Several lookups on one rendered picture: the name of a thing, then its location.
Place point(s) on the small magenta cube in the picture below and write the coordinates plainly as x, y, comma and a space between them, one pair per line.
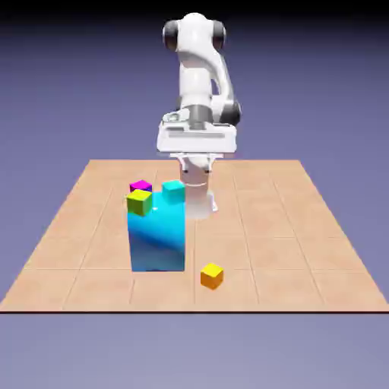
140, 184

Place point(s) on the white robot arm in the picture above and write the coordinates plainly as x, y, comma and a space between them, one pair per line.
194, 79

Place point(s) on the small cyan cube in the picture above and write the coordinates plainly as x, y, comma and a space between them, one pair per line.
173, 191

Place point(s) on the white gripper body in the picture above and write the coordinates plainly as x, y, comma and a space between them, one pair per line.
197, 142

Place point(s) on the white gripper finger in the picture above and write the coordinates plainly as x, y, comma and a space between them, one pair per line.
183, 164
209, 164

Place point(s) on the small orange cube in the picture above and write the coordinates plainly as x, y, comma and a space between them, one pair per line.
211, 276

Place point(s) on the small yellow-green cube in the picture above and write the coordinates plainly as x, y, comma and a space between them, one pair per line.
139, 203

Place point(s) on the large cyan box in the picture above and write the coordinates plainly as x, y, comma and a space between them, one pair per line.
158, 237

